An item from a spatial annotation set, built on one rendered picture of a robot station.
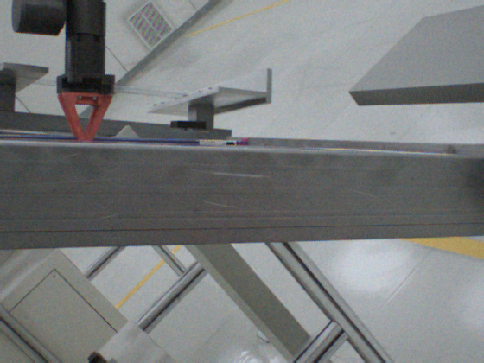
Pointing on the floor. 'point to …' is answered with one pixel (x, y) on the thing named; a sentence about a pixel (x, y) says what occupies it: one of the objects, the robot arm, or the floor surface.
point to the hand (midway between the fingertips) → (84, 140)
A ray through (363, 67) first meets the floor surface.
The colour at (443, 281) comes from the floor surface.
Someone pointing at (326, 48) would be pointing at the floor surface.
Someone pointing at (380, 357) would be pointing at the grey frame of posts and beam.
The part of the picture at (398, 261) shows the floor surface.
